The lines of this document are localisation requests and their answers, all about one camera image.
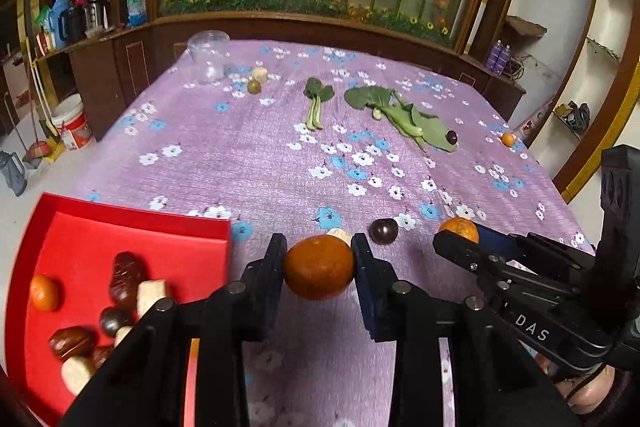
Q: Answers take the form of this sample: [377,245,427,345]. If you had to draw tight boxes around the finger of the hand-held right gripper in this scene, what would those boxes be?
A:
[433,231,506,283]
[475,222,556,260]

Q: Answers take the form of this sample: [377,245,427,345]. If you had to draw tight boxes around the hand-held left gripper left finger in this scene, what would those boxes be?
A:
[59,233,288,427]

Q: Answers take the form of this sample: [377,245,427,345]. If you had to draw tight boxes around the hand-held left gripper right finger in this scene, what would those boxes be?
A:
[350,233,583,427]

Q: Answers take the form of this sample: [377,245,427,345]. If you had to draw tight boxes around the dark red jujube date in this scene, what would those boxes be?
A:
[109,252,148,310]
[90,344,115,369]
[369,218,400,246]
[48,327,97,362]
[98,306,135,338]

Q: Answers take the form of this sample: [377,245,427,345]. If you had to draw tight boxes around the red tray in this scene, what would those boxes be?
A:
[4,192,233,427]

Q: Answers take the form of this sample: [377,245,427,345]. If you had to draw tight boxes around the person's right hand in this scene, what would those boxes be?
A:
[537,352,618,415]

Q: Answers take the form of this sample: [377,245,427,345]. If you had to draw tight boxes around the purple floral tablecloth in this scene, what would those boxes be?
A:
[82,39,598,427]

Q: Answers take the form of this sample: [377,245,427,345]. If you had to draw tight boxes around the large green bok choy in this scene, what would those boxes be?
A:
[344,86,458,154]

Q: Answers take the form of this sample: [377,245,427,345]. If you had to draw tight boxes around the small green bok choy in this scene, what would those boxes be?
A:
[302,77,336,130]

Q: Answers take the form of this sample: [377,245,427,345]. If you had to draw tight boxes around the clear glass jar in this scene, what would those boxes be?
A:
[187,30,231,85]

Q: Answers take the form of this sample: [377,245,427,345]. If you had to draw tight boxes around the white yellow pole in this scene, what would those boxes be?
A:
[462,0,501,55]

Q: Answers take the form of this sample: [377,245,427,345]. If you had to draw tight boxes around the white plastic bucket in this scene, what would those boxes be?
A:
[50,94,95,152]

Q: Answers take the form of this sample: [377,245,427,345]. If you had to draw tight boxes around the red dustpan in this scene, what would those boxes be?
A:
[22,141,53,168]

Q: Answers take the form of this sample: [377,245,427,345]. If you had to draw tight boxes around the grey thermos jug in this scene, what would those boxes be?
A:
[0,151,28,198]

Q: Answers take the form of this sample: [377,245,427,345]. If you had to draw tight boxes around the green label plastic bottle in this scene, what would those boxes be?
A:
[126,0,148,28]

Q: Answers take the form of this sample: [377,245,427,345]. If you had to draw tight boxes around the black mug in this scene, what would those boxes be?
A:
[59,6,87,45]

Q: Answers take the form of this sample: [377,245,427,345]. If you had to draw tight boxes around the steel thermos flask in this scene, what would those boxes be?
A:
[82,0,111,32]

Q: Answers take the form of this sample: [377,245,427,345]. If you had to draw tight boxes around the blue plastic jug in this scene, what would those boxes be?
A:
[50,0,71,50]

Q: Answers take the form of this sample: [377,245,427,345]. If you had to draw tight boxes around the white wall shelf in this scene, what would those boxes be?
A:
[505,0,636,148]

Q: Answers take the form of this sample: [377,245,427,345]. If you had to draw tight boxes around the white handled broom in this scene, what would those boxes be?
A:
[27,39,61,142]

